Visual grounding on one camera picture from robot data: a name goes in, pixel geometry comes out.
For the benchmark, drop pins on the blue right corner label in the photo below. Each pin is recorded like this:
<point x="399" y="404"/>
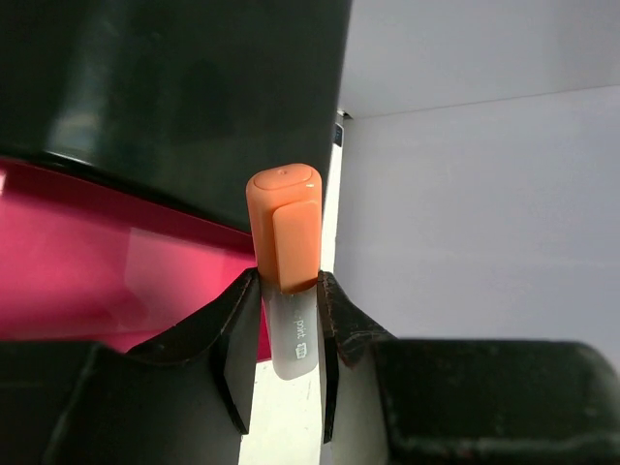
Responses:
<point x="338" y="135"/>

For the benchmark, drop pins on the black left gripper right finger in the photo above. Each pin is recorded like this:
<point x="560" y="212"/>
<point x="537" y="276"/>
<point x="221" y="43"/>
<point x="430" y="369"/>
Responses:
<point x="459" y="401"/>

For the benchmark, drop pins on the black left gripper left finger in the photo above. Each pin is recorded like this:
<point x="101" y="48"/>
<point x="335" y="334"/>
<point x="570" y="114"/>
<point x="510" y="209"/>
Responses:
<point x="182" y="397"/>

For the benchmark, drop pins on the pink top drawer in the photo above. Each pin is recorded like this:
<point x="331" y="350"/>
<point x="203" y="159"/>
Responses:
<point x="81" y="261"/>

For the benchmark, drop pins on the orange capped grey marker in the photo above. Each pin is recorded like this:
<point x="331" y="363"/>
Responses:
<point x="285" y="212"/>

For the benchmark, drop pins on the black drawer cabinet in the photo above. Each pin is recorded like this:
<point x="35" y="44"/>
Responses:
<point x="177" y="102"/>

